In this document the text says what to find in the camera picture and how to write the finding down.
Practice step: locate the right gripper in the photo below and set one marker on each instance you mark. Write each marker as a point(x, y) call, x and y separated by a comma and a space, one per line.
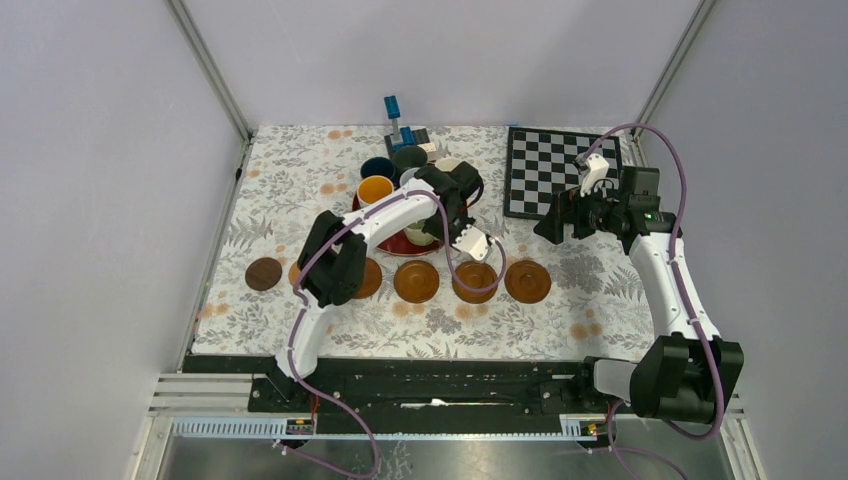
point(565, 207)

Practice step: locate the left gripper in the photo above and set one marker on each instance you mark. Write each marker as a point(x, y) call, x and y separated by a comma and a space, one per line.
point(463, 220)

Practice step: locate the light green mug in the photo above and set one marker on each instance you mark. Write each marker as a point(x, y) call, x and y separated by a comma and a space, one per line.
point(417, 236)

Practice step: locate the light wooden coaster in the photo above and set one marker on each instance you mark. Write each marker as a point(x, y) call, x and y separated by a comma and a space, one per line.
point(293, 273)

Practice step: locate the dark brown wooden coaster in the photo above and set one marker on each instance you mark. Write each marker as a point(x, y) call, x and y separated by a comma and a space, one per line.
point(263, 274)

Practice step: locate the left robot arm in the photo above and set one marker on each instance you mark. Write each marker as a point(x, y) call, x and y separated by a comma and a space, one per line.
point(332, 260)

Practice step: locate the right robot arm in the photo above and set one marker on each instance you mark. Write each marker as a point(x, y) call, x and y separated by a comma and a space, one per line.
point(689, 372)

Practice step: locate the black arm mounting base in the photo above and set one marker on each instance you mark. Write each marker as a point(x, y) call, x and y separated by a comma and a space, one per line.
point(421, 396)

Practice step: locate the black mug cream inside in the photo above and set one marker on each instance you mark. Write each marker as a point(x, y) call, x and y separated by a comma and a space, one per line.
point(447, 165)

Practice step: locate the light blue mug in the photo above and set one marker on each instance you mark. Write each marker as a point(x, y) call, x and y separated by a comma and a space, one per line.
point(407, 176)

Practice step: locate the black and white chessboard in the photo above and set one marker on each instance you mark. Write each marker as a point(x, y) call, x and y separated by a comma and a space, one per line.
point(539, 163)

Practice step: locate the red round tray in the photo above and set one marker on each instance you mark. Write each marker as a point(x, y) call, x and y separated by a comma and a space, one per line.
point(399, 245)

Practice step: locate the dark green mug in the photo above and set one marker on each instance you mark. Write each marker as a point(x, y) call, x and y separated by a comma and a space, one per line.
point(408, 157)

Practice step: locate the floral tablecloth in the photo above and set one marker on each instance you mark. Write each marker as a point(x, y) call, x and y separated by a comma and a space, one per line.
point(596, 305)

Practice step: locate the blue and black block toy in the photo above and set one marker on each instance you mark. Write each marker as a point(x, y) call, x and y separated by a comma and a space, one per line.
point(402, 136)

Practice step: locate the patterned mug orange inside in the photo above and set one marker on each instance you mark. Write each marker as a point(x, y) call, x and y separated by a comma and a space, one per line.
point(372, 189)

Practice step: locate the dark blue mug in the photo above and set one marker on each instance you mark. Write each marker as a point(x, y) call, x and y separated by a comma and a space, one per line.
point(378, 166)

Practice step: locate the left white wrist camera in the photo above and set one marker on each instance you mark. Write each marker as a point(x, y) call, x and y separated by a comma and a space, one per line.
point(474, 243)

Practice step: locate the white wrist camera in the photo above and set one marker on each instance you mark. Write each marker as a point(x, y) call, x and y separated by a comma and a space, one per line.
point(474, 243)
point(591, 169)

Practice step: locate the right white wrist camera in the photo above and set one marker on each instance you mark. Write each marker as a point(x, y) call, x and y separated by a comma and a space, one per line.
point(591, 169)

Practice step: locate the aluminium rail frame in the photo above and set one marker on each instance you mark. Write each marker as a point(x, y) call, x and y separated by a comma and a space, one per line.
point(216, 394)

